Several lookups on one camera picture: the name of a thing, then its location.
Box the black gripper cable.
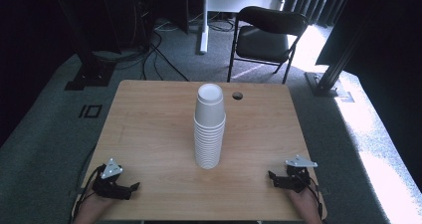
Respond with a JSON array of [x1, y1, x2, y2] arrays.
[[71, 164, 107, 223], [307, 178, 325, 222]]

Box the dark curtain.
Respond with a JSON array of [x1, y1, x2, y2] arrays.
[[283, 0, 357, 28]]

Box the white metal desk frame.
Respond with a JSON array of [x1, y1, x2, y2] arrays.
[[197, 0, 291, 56]]

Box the black folding chair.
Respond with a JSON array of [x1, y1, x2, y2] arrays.
[[226, 5, 310, 86]]

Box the person's left hand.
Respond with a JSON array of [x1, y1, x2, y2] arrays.
[[73, 191, 117, 224]]

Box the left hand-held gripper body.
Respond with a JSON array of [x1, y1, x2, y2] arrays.
[[92, 157, 132, 201]]

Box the black stand with base plate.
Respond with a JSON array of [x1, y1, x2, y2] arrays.
[[49, 0, 117, 92]]

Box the black metal stand with foot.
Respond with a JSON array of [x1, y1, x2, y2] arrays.
[[304, 4, 374, 99]]

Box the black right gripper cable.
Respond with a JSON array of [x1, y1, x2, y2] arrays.
[[307, 178, 325, 222]]

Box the black floor cables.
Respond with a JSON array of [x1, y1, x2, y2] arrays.
[[91, 0, 191, 83]]

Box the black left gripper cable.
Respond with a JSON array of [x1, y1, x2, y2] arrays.
[[71, 164, 107, 223]]

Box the person's right hand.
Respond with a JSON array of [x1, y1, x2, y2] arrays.
[[284, 182, 323, 224]]

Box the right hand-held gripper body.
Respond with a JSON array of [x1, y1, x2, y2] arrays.
[[275, 154, 318, 194]]

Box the stack of white paper cups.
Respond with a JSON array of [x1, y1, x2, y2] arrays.
[[193, 83, 227, 170]]

